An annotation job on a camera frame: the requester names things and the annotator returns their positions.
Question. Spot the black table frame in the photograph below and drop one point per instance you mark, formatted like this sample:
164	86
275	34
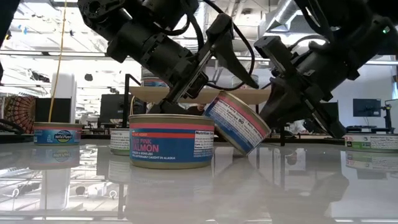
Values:
311	140

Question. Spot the white cabinet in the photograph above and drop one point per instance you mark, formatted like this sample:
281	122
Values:
66	87

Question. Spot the black background monitor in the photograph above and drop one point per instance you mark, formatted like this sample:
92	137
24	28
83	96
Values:
113	107

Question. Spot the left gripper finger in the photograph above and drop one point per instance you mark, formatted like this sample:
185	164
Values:
231	59
169	107

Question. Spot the patterned cloth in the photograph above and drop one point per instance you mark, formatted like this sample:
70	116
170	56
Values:
21	112

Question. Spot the dark low box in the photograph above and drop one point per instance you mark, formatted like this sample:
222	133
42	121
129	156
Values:
53	109

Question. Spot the wooden shelf black legs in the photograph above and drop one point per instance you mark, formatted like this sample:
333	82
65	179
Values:
143	95

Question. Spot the black tripod stand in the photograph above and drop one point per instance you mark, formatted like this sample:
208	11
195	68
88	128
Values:
387	115

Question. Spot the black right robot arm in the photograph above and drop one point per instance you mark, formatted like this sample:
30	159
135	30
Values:
357	40

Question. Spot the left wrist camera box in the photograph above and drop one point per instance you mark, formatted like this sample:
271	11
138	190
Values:
197	84

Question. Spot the person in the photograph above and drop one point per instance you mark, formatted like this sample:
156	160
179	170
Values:
197	109

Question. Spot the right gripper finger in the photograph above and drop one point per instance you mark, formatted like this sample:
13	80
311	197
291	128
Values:
286	105
329	124

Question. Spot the round black fixture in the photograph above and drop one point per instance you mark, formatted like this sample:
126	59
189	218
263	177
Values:
88	77

